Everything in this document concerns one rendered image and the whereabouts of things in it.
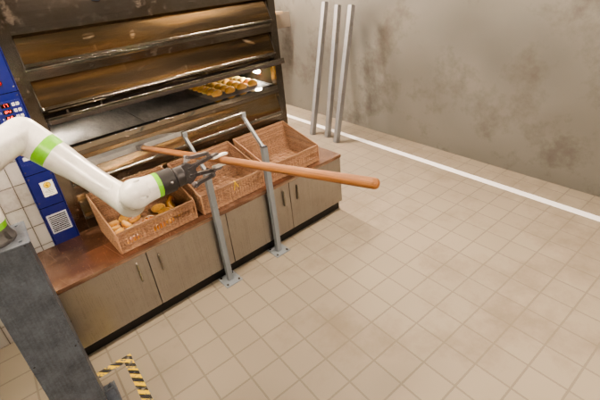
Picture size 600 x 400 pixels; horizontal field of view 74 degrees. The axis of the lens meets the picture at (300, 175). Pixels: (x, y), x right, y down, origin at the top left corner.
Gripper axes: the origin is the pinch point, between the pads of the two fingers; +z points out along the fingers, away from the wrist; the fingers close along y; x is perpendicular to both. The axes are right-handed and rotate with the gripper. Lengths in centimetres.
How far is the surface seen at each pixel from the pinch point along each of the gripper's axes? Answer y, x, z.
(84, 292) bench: 74, -114, -54
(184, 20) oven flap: -69, -139, 72
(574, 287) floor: 157, 65, 193
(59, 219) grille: 38, -159, -46
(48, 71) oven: -53, -143, -21
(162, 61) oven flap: -46, -145, 50
